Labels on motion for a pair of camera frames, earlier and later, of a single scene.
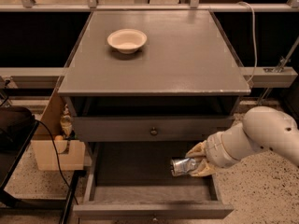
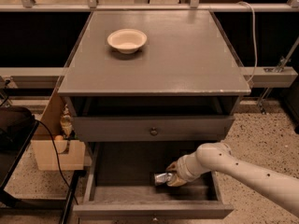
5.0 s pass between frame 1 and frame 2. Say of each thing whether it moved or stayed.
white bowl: stayed
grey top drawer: stayed
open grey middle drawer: stayed
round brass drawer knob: stayed
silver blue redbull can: moved
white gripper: moved
